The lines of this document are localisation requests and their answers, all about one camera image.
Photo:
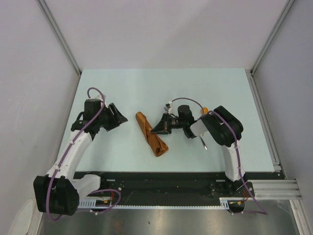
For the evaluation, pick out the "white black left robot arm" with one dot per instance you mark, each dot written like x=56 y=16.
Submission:
x=57 y=191

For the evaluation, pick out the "orange plastic spoon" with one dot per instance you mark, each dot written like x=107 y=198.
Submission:
x=204 y=110

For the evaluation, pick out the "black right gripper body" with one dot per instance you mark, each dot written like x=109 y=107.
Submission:
x=175 y=123

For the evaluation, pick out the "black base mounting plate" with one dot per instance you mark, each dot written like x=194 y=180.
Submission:
x=163 y=186

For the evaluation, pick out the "silver metal fork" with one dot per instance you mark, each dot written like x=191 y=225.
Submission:
x=203 y=142

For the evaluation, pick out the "white slotted cable duct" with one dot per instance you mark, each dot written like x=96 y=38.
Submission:
x=100 y=205

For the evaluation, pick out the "left aluminium corner post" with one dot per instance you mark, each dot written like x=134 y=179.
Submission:
x=59 y=35

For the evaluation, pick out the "aluminium corner post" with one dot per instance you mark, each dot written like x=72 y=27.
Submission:
x=273 y=34
x=59 y=35

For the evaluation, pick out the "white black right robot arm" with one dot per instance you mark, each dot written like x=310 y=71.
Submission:
x=225 y=129

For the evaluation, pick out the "orange-brown cloth napkin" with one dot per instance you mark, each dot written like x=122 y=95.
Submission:
x=157 y=145

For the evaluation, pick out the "aluminium front frame rail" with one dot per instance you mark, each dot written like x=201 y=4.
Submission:
x=276 y=189

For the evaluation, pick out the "right aluminium corner post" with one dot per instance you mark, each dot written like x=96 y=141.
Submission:
x=273 y=34

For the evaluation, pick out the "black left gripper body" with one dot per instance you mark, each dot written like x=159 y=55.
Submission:
x=106 y=120

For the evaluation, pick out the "right aluminium side rail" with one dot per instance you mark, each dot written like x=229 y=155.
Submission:
x=264 y=122

